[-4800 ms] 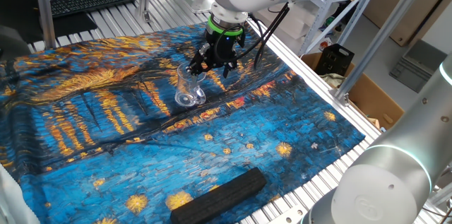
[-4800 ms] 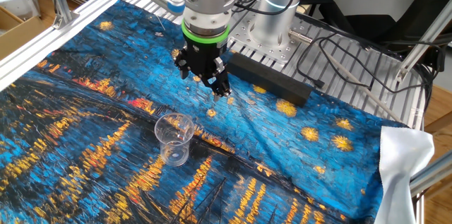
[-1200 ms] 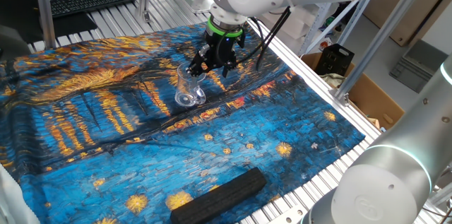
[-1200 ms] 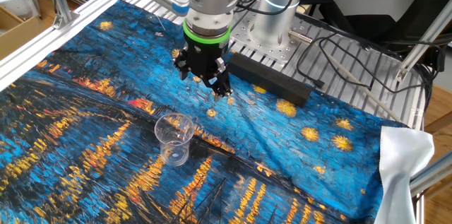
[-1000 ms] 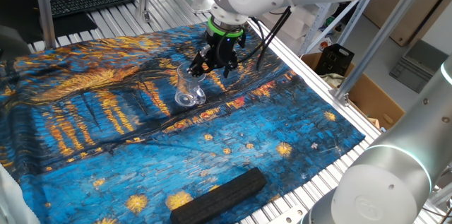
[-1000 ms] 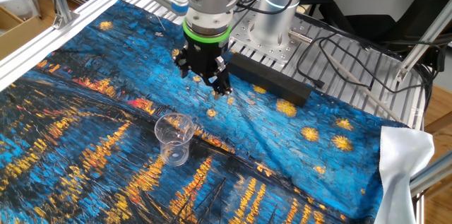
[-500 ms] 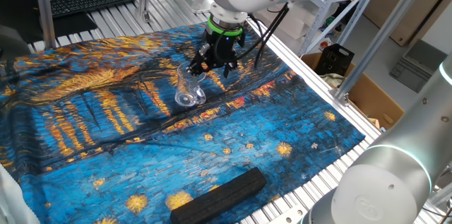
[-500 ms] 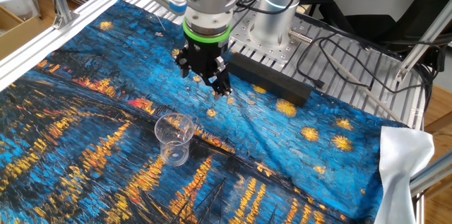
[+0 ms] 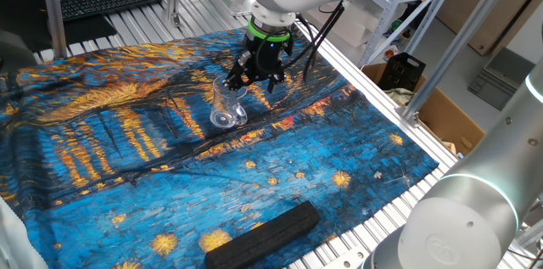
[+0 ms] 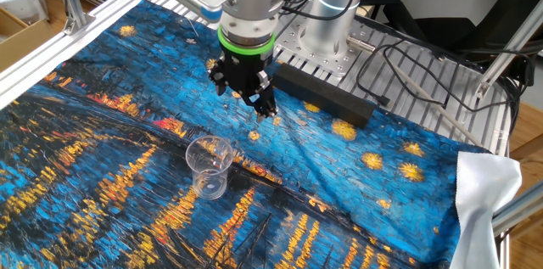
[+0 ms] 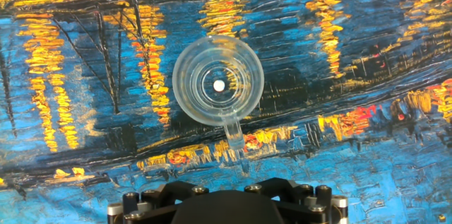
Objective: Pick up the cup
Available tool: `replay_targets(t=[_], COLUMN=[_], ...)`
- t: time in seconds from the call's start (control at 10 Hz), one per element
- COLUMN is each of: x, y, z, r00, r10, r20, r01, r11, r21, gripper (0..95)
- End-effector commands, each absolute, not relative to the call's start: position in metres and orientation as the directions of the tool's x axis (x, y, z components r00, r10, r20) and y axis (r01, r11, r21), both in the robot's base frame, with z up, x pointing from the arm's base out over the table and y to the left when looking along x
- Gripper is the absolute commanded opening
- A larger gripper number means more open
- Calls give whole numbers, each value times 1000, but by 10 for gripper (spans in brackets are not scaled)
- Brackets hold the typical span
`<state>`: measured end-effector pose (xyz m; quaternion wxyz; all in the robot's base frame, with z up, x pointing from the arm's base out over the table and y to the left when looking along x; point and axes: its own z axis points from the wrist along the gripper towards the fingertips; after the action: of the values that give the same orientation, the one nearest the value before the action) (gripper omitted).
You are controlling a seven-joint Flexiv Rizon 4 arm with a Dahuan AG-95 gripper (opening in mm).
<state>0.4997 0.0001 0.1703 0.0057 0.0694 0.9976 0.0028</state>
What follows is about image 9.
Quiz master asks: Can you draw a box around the open cardboard box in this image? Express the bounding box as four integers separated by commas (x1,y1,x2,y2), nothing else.
362,63,487,156

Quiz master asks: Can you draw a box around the olive cloth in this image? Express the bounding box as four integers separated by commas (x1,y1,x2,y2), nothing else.
383,87,417,107

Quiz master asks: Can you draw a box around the grey plastic crate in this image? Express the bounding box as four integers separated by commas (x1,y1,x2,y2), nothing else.
467,47,535,112

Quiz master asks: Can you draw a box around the white foam block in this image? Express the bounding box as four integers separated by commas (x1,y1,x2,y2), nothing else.
334,0,402,28
301,3,375,48

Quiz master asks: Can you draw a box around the white metal shelf rack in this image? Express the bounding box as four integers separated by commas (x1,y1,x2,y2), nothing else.
358,0,451,69

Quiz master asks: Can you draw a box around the black plastic crate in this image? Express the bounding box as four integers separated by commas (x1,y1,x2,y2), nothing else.
378,51,427,92

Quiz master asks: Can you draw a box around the black gripper cable bundle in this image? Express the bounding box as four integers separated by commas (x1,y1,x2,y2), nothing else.
255,0,345,81

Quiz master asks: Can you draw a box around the black desk mat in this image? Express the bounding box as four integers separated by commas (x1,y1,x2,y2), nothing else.
40,14,119,52

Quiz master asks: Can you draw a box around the blue starry painting cloth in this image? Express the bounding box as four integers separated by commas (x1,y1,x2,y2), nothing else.
0,26,440,269

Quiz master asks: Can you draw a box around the clear plastic cup with handle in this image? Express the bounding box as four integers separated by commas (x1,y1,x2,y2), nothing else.
210,74,249,129

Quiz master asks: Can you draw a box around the black rectangular block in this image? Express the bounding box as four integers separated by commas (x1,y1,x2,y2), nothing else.
204,199,322,269

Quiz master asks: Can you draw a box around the green ringed wrist flange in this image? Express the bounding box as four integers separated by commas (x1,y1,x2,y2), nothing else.
246,17,294,44

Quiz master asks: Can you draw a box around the large cardboard sheet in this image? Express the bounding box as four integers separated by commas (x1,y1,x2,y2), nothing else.
435,0,543,57

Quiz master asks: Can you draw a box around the slanted aluminium frame post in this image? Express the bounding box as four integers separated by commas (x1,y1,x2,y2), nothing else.
400,0,509,128

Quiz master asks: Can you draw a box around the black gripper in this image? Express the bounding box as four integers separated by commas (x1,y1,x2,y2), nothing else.
221,33,294,94

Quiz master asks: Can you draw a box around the black computer keyboard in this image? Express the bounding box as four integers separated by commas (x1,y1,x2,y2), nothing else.
59,0,165,23

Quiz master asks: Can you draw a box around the white ridged panel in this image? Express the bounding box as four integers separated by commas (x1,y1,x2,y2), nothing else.
0,195,48,269

